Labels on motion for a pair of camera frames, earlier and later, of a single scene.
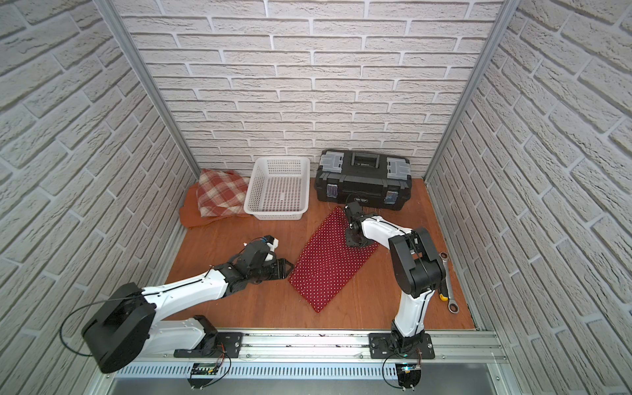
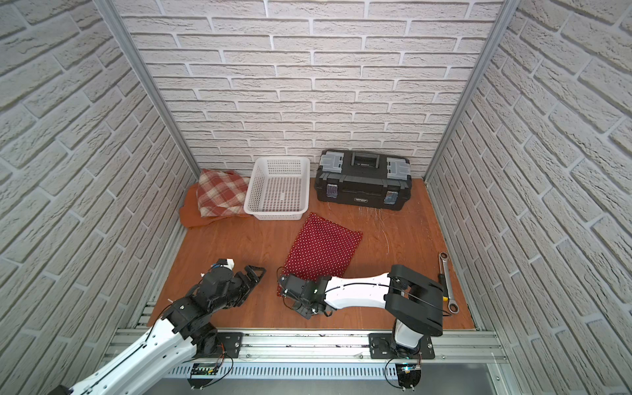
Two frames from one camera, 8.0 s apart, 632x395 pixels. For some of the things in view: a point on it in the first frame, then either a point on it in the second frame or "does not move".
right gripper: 350,239 -> 299,310
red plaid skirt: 220,192 does not move
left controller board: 202,373 does not move
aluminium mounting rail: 324,349 does not move
